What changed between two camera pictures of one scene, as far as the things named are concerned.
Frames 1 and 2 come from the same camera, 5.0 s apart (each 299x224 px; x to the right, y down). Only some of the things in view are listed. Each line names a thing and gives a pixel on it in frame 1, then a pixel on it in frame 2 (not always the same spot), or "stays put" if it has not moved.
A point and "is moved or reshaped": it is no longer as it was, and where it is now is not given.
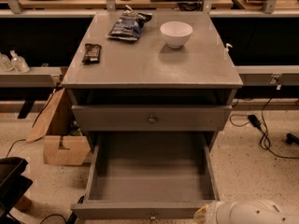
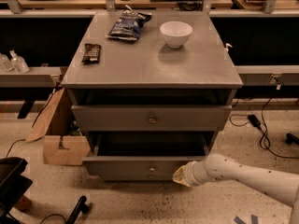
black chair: (13, 185) stays put
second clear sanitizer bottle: (6, 63) stays put
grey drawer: (149, 176) is moved or reshaped
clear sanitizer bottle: (18, 63) stays put
